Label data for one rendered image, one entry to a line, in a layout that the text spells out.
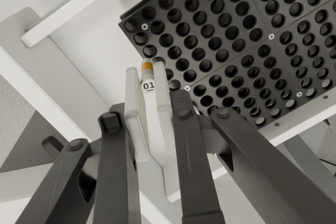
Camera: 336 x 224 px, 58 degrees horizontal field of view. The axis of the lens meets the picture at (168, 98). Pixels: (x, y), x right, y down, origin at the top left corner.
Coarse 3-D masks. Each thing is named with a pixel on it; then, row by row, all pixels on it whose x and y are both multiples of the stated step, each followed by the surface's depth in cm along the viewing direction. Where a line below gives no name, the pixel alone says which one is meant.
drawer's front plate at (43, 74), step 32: (0, 32) 25; (0, 64) 24; (32, 64) 27; (64, 64) 32; (32, 96) 26; (64, 96) 28; (96, 96) 35; (64, 128) 28; (96, 128) 31; (160, 192) 37
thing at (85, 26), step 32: (64, 0) 28; (96, 0) 32; (128, 0) 32; (32, 32) 27; (64, 32) 33; (96, 32) 33; (96, 64) 35; (128, 64) 35; (320, 96) 35; (160, 128) 39; (288, 128) 34; (160, 160) 42
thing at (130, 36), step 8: (128, 16) 27; (136, 16) 26; (120, 24) 27; (128, 32) 27; (136, 32) 27; (144, 32) 27; (152, 40) 27; (136, 48) 28; (144, 56) 28; (152, 56) 28; (160, 56) 28; (168, 64) 29; (168, 80) 29; (176, 88) 30; (192, 96) 30; (200, 112) 31
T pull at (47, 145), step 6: (48, 138) 30; (54, 138) 31; (42, 144) 30; (48, 144) 30; (54, 144) 30; (60, 144) 31; (48, 150) 30; (54, 150) 30; (60, 150) 31; (54, 156) 31
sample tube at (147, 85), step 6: (144, 60) 25; (150, 60) 25; (144, 66) 23; (150, 66) 23; (144, 72) 22; (150, 72) 22; (144, 78) 21; (150, 78) 21; (144, 84) 21; (150, 84) 21; (144, 90) 21; (150, 90) 21
